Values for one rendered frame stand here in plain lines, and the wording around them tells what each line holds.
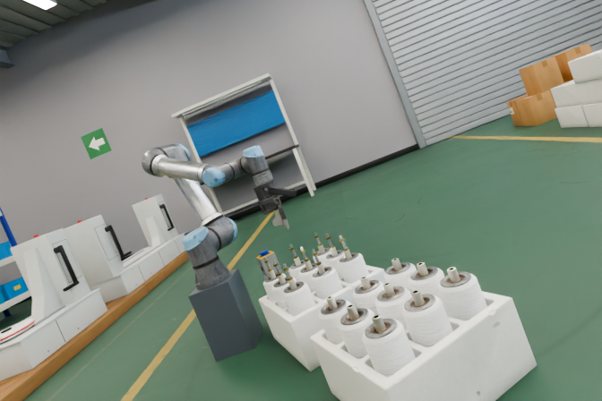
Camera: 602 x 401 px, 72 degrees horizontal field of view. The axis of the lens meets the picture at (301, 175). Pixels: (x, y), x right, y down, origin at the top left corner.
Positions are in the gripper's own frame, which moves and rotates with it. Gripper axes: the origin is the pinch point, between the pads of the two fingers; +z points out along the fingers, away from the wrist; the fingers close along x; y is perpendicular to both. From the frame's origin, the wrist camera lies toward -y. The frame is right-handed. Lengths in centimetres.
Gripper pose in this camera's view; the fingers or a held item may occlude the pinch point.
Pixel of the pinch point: (288, 226)
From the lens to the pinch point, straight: 170.5
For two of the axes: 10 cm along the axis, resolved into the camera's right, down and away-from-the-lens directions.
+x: 1.0, 0.3, -9.9
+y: -9.2, 3.7, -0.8
